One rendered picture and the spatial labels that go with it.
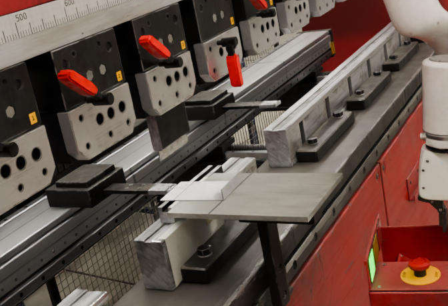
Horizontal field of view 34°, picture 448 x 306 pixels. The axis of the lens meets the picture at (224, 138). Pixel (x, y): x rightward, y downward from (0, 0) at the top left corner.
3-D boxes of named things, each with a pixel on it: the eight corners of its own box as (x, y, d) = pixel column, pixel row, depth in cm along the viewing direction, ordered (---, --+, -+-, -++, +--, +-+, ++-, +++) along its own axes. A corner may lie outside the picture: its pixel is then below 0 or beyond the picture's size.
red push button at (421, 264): (431, 283, 131) (429, 265, 130) (409, 283, 132) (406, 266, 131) (432, 272, 134) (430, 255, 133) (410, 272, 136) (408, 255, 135)
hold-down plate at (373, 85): (365, 109, 205) (364, 99, 204) (347, 110, 207) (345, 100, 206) (391, 79, 229) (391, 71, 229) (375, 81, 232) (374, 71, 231)
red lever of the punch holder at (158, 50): (152, 32, 111) (184, 59, 119) (131, 34, 113) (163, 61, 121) (150, 43, 111) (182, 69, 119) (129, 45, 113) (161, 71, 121)
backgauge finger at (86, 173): (157, 210, 132) (152, 185, 130) (49, 207, 144) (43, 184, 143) (189, 184, 142) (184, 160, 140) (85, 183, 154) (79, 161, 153)
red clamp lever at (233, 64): (243, 87, 138) (233, 37, 135) (223, 89, 140) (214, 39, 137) (247, 85, 139) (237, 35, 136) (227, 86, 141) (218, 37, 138)
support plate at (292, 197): (308, 223, 114) (307, 217, 113) (167, 217, 126) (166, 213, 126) (343, 177, 129) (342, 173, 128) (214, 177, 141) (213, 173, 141)
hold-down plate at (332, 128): (318, 162, 172) (316, 150, 171) (297, 162, 174) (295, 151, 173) (355, 121, 196) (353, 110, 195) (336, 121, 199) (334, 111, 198)
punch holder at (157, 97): (155, 119, 119) (133, 19, 114) (113, 121, 123) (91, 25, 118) (198, 92, 131) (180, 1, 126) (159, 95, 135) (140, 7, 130)
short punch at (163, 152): (165, 161, 127) (153, 110, 124) (155, 161, 128) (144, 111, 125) (192, 141, 136) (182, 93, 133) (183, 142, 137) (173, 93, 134)
